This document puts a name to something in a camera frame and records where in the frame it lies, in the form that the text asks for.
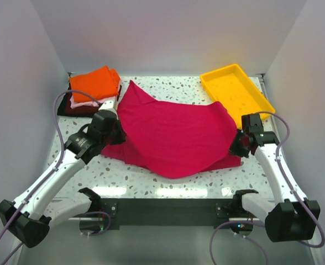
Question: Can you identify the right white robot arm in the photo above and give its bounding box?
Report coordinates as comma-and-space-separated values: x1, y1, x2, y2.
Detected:
228, 113, 321, 242

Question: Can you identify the maroon folded t shirt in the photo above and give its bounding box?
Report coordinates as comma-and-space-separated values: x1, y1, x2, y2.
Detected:
64, 95, 98, 118

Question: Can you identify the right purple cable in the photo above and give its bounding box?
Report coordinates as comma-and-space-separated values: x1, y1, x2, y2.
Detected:
209, 110, 325, 265

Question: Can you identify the yellow plastic tray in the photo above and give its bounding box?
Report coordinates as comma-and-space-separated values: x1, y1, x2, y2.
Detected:
200, 63, 275, 129

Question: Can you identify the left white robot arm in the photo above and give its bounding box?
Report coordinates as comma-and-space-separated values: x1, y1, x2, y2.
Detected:
0, 108, 125, 248

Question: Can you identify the orange folded t shirt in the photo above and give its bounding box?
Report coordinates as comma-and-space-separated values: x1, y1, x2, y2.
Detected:
69, 66, 120, 100

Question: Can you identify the pink folded t shirt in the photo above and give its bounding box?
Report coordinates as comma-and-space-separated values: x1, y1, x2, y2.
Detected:
70, 81, 121, 109

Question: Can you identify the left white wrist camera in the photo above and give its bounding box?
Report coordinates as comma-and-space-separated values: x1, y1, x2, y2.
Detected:
98, 98, 118, 113

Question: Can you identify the black folded t shirt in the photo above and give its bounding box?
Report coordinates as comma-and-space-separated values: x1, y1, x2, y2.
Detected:
56, 93, 68, 116

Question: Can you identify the magenta t shirt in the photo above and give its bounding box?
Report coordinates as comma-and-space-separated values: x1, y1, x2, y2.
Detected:
101, 81, 241, 179

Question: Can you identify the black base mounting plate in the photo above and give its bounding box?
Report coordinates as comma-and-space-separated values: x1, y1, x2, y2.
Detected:
79, 198, 257, 233

